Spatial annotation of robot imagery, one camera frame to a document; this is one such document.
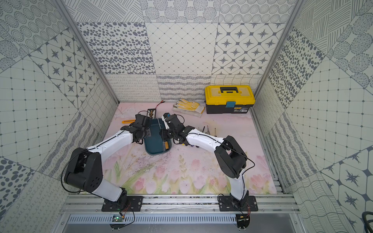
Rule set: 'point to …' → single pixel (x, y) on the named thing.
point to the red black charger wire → (161, 102)
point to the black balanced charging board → (151, 113)
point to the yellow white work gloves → (188, 108)
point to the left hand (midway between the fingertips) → (145, 129)
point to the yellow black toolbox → (229, 99)
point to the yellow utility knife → (128, 121)
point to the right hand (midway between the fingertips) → (162, 134)
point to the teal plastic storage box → (156, 144)
